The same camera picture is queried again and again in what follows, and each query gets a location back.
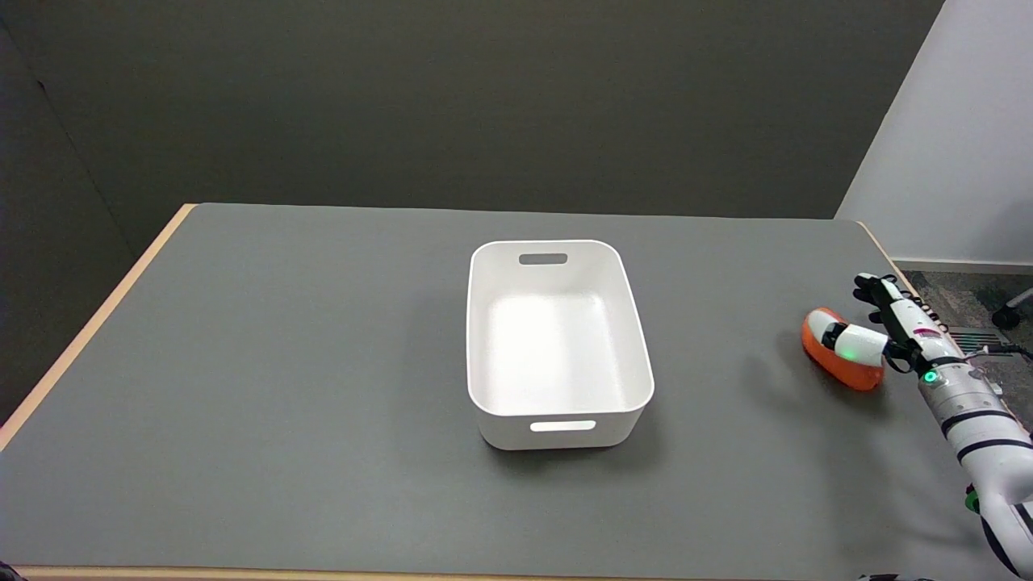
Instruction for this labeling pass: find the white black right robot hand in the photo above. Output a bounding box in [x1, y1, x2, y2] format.
[808, 273, 963, 380]

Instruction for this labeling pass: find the orange mango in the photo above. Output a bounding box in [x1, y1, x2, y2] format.
[801, 307, 886, 392]

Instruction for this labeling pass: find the black chair caster base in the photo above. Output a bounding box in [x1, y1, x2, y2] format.
[992, 286, 1033, 329]

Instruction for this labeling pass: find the white plastic storage bin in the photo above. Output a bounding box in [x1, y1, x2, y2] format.
[466, 240, 655, 451]

